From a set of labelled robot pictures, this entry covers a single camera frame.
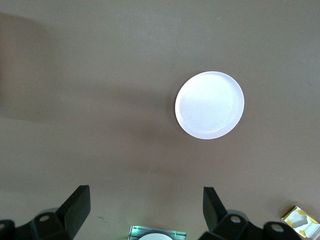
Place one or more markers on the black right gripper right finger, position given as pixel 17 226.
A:
pixel 215 212

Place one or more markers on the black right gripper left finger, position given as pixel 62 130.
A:
pixel 72 210

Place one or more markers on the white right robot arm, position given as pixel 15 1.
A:
pixel 155 237

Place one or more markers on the yellow snack packet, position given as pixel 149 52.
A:
pixel 297 221

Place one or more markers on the pink round plate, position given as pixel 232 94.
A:
pixel 210 105

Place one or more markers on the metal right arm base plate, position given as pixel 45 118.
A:
pixel 136 231

